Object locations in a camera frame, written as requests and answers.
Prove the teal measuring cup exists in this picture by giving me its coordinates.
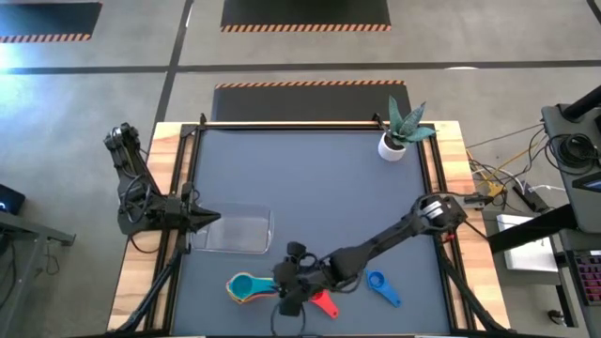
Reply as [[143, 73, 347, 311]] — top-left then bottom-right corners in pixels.
[[229, 273, 279, 301]]

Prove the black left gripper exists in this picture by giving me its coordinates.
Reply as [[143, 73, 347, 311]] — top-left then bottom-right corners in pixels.
[[162, 194, 223, 235]]

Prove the white plant pot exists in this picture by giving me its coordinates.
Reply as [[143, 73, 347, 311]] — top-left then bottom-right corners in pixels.
[[377, 132, 408, 163]]

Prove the grey desk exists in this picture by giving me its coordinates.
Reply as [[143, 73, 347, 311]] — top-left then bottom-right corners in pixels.
[[539, 84, 601, 236]]

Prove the black hazard-striped floor mat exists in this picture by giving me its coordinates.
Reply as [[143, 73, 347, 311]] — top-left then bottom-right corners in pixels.
[[220, 0, 393, 34], [210, 80, 412, 124], [0, 1, 103, 44]]

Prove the clear plastic basket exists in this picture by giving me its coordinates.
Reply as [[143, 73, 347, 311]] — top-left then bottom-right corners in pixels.
[[189, 202, 275, 255]]

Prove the black device with glowing logo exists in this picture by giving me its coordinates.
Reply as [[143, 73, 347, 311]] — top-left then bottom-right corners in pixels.
[[0, 183, 26, 217]]

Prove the black desk base bar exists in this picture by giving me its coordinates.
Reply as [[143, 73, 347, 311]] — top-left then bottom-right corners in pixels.
[[486, 203, 579, 255]]

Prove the black metal table frame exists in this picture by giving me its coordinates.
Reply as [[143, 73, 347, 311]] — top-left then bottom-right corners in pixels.
[[107, 112, 517, 337]]

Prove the black power strip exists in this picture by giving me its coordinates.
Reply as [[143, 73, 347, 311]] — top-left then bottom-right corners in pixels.
[[512, 181, 548, 214]]

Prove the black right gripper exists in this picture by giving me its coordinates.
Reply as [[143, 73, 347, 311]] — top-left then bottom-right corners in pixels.
[[273, 240, 335, 318]]

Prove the blue measuring cup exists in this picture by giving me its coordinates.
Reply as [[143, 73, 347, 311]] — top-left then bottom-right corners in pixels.
[[365, 269, 403, 309]]

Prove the keyboard with pink backlight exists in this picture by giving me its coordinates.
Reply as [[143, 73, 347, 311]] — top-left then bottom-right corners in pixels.
[[565, 248, 601, 307]]

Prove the red measuring cup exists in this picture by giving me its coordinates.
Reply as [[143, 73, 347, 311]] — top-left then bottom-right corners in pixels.
[[309, 289, 341, 321]]

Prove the black coiled cable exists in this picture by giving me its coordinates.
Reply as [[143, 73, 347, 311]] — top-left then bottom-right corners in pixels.
[[546, 132, 601, 171]]

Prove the white flat box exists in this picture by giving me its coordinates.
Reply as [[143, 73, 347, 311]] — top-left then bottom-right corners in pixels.
[[495, 212, 561, 274]]

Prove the grey metal stand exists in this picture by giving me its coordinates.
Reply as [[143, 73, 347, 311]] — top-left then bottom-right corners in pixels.
[[0, 210, 77, 338]]

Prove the green snake plant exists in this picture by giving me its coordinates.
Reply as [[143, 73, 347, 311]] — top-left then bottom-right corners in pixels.
[[387, 95, 439, 149]]

